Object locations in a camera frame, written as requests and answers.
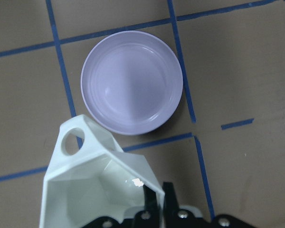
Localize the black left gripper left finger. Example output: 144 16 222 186
131 185 165 228

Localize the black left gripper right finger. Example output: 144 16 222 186
162 182 203 228

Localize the white faceted mug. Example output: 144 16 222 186
39 114 165 228

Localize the lavender plate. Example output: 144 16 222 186
80 31 183 135

